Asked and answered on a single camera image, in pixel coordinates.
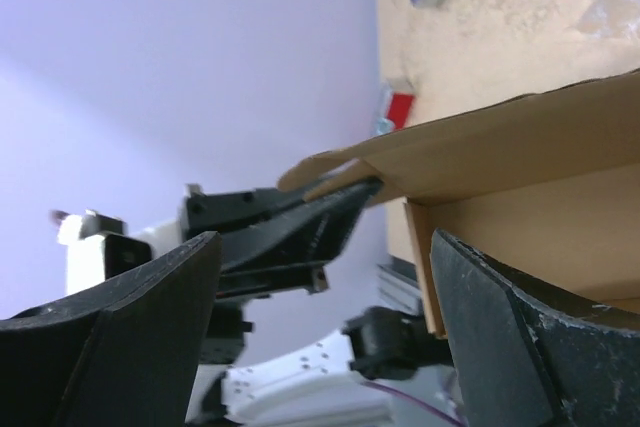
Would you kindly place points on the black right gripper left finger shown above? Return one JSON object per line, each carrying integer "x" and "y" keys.
{"x": 122, "y": 353}

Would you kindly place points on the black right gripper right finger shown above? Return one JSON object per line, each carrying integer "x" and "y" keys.
{"x": 529, "y": 353}

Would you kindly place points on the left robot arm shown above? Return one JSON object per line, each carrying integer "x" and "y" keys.
{"x": 380, "y": 344}

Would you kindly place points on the aluminium frame rail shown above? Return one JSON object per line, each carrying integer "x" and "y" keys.
{"x": 398, "y": 287}

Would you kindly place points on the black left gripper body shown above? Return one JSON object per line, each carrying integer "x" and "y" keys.
{"x": 227, "y": 213}

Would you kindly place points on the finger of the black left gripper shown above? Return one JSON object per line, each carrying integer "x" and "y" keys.
{"x": 307, "y": 234}

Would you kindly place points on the red white toothpaste box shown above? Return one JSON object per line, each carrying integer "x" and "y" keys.
{"x": 397, "y": 97}

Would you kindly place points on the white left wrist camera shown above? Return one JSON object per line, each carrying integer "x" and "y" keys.
{"x": 98, "y": 247}

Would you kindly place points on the brown cardboard paper box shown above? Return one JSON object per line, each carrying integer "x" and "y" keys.
{"x": 547, "y": 183}

